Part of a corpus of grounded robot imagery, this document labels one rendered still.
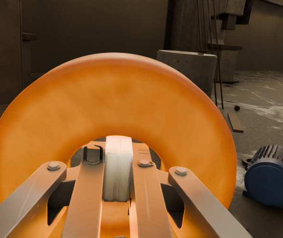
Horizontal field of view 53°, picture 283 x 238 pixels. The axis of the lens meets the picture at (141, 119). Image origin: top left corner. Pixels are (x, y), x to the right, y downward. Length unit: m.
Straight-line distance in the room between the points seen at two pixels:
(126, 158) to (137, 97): 0.03
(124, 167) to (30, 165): 0.06
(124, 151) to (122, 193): 0.02
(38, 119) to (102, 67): 0.05
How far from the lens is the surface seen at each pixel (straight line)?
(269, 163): 1.93
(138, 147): 0.18
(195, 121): 0.17
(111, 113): 0.16
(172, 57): 2.65
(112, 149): 0.15
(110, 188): 0.16
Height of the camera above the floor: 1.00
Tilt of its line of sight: 16 degrees down
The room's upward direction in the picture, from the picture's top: 5 degrees clockwise
